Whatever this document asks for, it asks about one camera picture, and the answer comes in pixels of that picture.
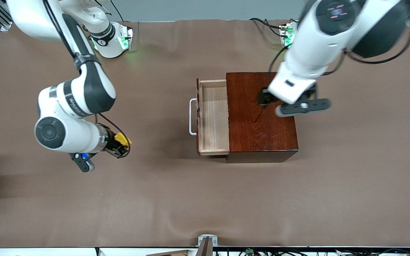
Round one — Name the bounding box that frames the black arm base cable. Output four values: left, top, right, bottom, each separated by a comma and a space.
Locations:
249, 18, 284, 36
112, 0, 130, 22

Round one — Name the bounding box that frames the yellow block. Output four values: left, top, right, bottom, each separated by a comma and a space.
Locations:
114, 132, 133, 147

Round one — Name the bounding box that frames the light wood drawer white handle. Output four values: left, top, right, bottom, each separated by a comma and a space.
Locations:
189, 78, 230, 156

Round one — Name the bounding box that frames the black left arm base cable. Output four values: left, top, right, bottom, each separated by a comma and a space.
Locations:
249, 18, 284, 36

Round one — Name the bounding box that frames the dark brown wooden cabinet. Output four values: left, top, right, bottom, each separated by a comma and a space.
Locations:
225, 71, 299, 164

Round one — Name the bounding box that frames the grey metal table clamp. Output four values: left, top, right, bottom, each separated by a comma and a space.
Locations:
198, 235, 218, 247

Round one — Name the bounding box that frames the grey camera post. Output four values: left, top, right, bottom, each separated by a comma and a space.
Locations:
196, 238, 213, 256

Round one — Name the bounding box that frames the brown table cloth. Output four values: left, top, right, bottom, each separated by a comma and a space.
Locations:
0, 19, 410, 248

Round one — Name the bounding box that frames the black right arm base cable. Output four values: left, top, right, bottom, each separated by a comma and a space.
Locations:
112, 0, 130, 22

